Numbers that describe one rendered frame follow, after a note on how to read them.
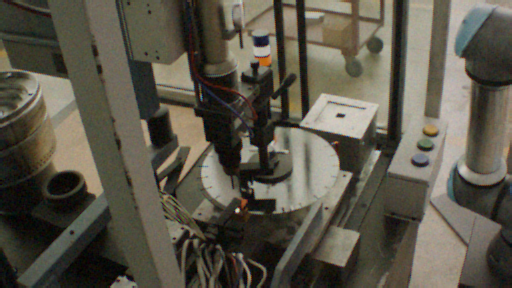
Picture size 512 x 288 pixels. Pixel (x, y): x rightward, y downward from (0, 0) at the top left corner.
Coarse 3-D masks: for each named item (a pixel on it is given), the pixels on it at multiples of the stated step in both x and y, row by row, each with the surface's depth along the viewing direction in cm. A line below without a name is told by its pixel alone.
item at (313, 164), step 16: (288, 128) 146; (288, 144) 140; (304, 144) 139; (320, 144) 139; (208, 160) 137; (304, 160) 134; (320, 160) 134; (336, 160) 133; (208, 176) 132; (224, 176) 132; (288, 176) 130; (304, 176) 129; (320, 176) 129; (336, 176) 128; (224, 192) 127; (256, 192) 126; (272, 192) 126; (288, 192) 125; (304, 192) 125; (320, 192) 124; (240, 208) 122; (256, 208) 122; (272, 208) 122; (288, 208) 121
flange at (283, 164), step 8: (248, 160) 135; (256, 160) 134; (280, 160) 133; (288, 160) 133; (280, 168) 131; (288, 168) 131; (256, 176) 130; (264, 176) 129; (272, 176) 129; (280, 176) 129
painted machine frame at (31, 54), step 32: (32, 0) 110; (0, 32) 121; (32, 32) 116; (32, 64) 122; (64, 64) 116; (128, 64) 99; (160, 128) 125; (160, 160) 127; (160, 192) 134; (96, 224) 110; (0, 256) 123; (64, 256) 102
